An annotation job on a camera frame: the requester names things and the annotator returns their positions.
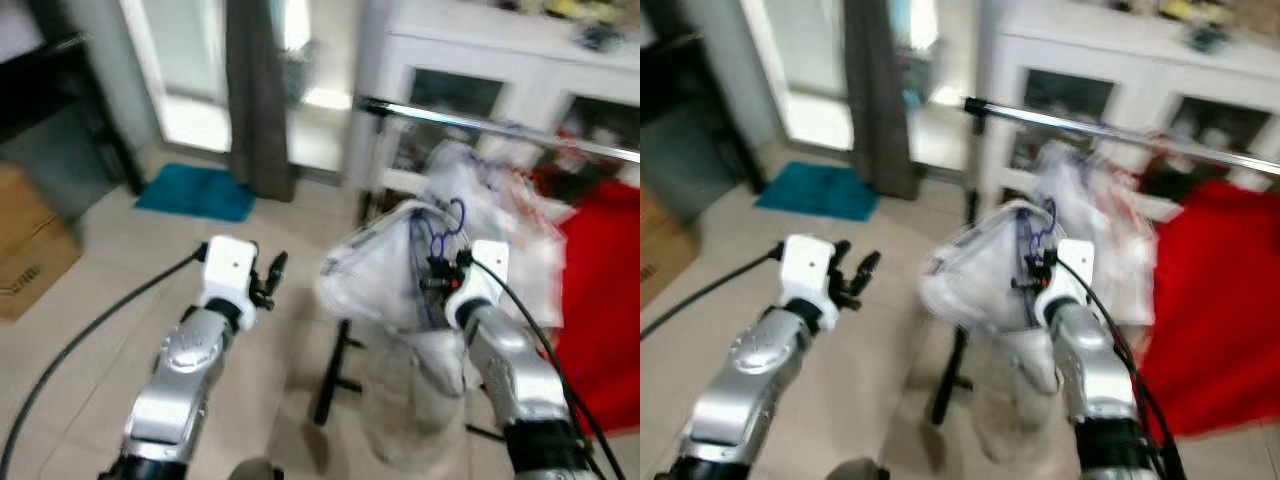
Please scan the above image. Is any purple plastic hanger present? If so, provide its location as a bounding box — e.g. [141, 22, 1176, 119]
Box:
[1018, 200, 1059, 321]
[408, 198, 469, 331]

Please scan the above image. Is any teal floor mat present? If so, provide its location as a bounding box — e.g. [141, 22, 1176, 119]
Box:
[755, 160, 879, 221]
[135, 163, 256, 223]

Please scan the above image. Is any black rack leg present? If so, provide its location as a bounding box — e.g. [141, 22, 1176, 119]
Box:
[928, 328, 976, 426]
[312, 320, 366, 426]

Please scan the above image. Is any grey brown curtain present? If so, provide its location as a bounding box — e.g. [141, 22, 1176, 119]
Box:
[845, 0, 921, 199]
[222, 0, 296, 201]

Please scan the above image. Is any red garment with white trim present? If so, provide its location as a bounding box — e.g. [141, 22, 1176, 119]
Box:
[1140, 178, 1280, 441]
[535, 170, 641, 436]

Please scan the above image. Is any brown cardboard box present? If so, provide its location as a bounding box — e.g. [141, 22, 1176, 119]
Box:
[0, 162, 83, 323]
[640, 190, 701, 309]

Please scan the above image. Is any grey robot foot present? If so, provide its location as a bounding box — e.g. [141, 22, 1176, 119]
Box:
[228, 458, 286, 480]
[828, 458, 891, 480]

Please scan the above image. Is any glass door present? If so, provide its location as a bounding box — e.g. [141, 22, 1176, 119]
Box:
[740, 0, 986, 166]
[118, 0, 366, 171]

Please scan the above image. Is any black cabinet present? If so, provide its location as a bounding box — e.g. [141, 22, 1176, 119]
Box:
[0, 35, 146, 221]
[640, 30, 771, 216]

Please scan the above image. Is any white cabinet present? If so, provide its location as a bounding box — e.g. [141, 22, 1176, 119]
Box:
[975, 0, 1280, 221]
[345, 0, 641, 216]

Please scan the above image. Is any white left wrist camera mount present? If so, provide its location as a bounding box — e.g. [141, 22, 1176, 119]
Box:
[198, 235, 263, 331]
[778, 235, 839, 326]

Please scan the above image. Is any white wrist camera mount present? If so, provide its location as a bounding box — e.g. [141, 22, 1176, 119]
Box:
[778, 235, 839, 326]
[198, 235, 263, 331]
[1033, 238, 1096, 323]
[445, 240, 511, 326]

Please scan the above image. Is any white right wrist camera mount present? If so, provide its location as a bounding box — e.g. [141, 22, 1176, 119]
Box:
[1033, 238, 1096, 323]
[445, 240, 511, 326]

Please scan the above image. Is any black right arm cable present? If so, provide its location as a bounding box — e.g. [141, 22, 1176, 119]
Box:
[1055, 258, 1191, 480]
[465, 258, 626, 480]

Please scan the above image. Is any chrome clothes rail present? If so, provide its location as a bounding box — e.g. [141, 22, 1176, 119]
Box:
[962, 95, 1280, 179]
[355, 95, 641, 163]

